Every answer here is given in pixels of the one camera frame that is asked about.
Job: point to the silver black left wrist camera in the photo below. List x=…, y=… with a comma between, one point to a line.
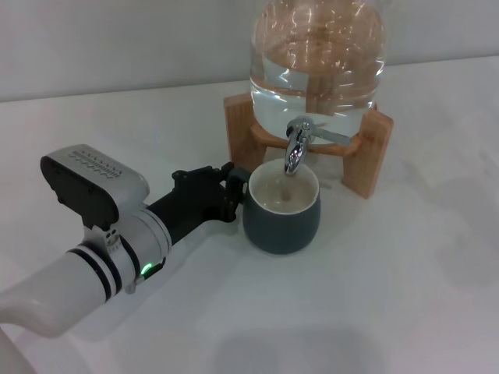
x=85, y=187

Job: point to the light wooden dispenser stand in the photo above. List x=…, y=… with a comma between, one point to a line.
x=241, y=132

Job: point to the chrome dispenser faucet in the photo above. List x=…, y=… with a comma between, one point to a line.
x=295, y=156

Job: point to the dark teal ceramic mug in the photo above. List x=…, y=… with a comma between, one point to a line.
x=280, y=230

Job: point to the clear glass water dispenser jar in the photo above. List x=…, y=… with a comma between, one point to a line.
x=312, y=89

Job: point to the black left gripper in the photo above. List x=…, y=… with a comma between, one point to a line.
x=191, y=206

